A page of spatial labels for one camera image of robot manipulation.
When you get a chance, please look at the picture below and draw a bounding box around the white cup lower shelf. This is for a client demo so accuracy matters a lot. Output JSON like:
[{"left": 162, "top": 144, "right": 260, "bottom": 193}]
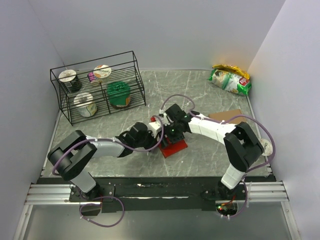
[{"left": 73, "top": 92, "right": 97, "bottom": 118}]

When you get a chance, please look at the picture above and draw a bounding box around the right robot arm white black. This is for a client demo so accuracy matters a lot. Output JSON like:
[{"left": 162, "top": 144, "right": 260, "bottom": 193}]
[{"left": 159, "top": 104, "right": 264, "bottom": 200}]

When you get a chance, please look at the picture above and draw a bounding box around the green lidded jar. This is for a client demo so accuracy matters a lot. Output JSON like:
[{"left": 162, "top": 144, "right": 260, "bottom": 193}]
[{"left": 106, "top": 81, "right": 131, "bottom": 109}]

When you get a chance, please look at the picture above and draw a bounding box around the brown cardboard box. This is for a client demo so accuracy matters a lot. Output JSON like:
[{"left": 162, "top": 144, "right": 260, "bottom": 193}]
[{"left": 208, "top": 109, "right": 247, "bottom": 125}]

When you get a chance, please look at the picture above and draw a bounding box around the small purple white cup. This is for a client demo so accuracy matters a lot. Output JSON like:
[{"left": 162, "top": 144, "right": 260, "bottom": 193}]
[{"left": 87, "top": 72, "right": 97, "bottom": 82}]

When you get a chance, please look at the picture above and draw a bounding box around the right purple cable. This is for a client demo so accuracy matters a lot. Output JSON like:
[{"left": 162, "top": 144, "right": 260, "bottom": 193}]
[{"left": 160, "top": 93, "right": 276, "bottom": 219}]

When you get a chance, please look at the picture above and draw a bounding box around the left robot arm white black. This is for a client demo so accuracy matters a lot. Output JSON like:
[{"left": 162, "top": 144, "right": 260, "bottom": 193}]
[{"left": 47, "top": 121, "right": 164, "bottom": 201}]

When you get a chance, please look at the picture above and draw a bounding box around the white yogurt cup orange label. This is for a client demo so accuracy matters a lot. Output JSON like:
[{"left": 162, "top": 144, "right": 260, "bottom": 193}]
[{"left": 93, "top": 64, "right": 112, "bottom": 83}]

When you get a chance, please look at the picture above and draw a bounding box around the yellow chips bag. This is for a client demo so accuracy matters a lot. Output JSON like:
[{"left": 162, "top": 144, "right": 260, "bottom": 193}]
[{"left": 212, "top": 64, "right": 250, "bottom": 80}]

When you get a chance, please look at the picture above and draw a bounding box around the purple cable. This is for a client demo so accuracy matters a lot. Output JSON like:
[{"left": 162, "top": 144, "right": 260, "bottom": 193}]
[
  {"left": 51, "top": 114, "right": 165, "bottom": 228},
  {"left": 160, "top": 93, "right": 276, "bottom": 219}
]

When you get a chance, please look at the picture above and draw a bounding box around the black wire rack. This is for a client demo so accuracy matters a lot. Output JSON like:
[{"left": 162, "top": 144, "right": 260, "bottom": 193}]
[{"left": 50, "top": 50, "right": 147, "bottom": 125}]

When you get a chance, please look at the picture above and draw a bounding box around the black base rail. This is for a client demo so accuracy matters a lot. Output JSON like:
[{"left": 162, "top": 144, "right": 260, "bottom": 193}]
[{"left": 36, "top": 175, "right": 277, "bottom": 214}]

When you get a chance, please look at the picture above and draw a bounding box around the red paper box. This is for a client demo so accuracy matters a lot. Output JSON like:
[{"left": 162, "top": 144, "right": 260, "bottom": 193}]
[{"left": 158, "top": 140, "right": 188, "bottom": 159}]

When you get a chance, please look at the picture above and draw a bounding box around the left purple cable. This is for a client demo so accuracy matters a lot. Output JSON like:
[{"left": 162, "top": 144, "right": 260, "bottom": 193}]
[{"left": 51, "top": 114, "right": 165, "bottom": 228}]

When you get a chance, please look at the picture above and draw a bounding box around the green chips bag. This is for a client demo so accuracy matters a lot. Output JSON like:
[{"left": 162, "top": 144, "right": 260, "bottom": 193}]
[{"left": 208, "top": 68, "right": 252, "bottom": 96}]

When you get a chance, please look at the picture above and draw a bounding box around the aluminium frame rail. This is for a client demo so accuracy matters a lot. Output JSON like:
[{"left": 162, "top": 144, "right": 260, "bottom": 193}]
[{"left": 13, "top": 159, "right": 302, "bottom": 240}]

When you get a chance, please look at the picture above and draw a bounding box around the foil lid dark cup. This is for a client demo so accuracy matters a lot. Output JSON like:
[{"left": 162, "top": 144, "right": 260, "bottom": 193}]
[{"left": 58, "top": 69, "right": 82, "bottom": 93}]

